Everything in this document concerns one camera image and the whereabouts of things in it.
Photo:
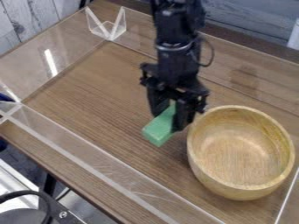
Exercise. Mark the black table leg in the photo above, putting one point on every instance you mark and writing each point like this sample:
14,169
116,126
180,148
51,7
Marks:
50,184

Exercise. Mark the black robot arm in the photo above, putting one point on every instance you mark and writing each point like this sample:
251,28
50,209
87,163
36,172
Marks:
178,20

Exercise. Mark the clear acrylic front wall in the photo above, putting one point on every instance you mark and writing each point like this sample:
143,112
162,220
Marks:
79,128

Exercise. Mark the green rectangular block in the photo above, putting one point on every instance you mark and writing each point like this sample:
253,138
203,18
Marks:
158,130

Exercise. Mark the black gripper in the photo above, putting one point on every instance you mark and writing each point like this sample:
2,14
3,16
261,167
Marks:
171,80

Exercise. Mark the brown wooden bowl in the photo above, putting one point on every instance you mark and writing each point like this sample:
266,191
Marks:
241,152

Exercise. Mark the black metal mount plate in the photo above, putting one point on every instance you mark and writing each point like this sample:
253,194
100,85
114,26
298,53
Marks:
59,214

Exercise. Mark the blue object at left edge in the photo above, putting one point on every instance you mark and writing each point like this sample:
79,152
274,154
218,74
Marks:
6,98

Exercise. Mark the clear acrylic corner bracket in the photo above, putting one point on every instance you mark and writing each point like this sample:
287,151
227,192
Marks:
108,30

